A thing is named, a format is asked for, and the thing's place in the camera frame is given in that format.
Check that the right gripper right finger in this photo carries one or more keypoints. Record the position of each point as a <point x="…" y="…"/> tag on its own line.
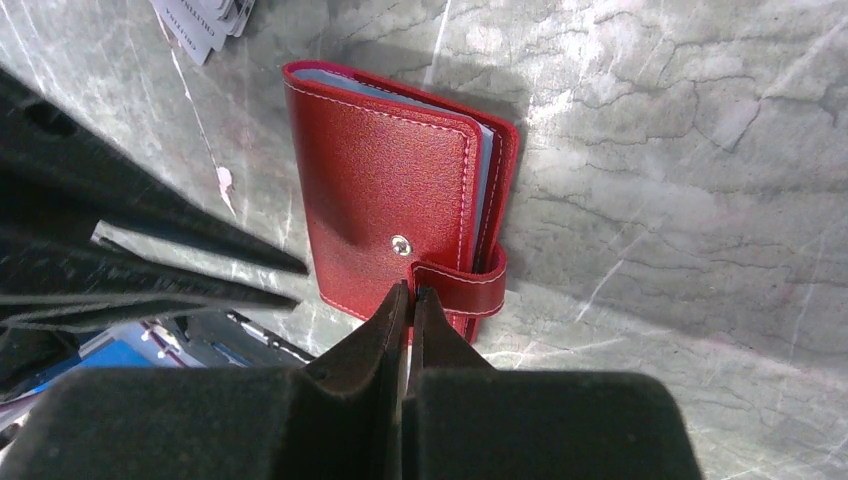
<point x="462" y="418"/>

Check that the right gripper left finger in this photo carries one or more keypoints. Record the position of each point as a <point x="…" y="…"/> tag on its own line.
<point x="331" y="419"/>

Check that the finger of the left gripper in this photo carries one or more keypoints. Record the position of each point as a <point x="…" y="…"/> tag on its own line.
<point x="48" y="153"/>
<point x="52" y="284"/>

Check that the red leather wallet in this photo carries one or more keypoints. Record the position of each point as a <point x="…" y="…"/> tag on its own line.
<point x="399" y="184"/>

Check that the white magnetic stripe card stack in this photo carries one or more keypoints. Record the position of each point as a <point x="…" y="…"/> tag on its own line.
<point x="202" y="26"/>

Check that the blue plastic bin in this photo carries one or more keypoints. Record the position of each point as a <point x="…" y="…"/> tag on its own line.
<point x="130" y="345"/>

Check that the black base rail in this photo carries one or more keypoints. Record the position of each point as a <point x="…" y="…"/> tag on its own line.
<point x="221" y="339"/>

